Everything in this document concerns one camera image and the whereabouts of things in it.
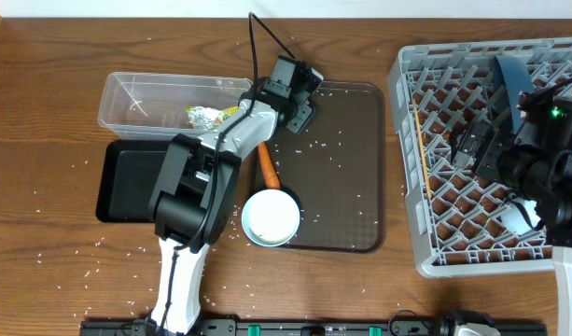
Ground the wooden chopstick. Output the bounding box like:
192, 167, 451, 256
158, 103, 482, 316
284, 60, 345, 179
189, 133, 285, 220
412, 98, 432, 201

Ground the orange carrot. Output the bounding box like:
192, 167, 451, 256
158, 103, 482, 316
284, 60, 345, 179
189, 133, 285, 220
258, 142, 281, 189

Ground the dark blue plate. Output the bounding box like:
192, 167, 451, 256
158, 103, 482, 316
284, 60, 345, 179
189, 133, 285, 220
492, 55, 534, 134

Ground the yellow foil snack wrapper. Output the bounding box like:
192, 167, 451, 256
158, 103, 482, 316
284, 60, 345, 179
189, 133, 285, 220
186, 106, 238, 131

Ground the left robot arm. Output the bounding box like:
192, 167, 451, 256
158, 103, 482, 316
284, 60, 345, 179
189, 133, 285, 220
146, 56, 324, 335

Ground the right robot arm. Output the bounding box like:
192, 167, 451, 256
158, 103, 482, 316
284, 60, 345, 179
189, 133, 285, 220
449, 88, 572, 335

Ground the grey dishwasher rack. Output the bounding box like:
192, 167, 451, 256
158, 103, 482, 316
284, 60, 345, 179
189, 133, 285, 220
387, 37, 572, 278

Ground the brown serving tray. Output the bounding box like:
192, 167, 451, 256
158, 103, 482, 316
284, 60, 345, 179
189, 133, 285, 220
267, 81, 385, 254

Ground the light blue rice bowl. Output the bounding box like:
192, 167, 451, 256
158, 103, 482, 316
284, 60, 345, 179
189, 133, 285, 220
241, 189, 300, 247

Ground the clear plastic bin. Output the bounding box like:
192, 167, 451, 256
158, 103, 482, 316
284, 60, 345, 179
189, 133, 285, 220
98, 72, 252, 140

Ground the black plastic tray bin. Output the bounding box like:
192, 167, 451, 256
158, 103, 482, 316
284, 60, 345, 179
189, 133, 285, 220
94, 139, 231, 224

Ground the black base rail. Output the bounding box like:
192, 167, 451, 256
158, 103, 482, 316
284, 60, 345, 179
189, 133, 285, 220
79, 310, 549, 336

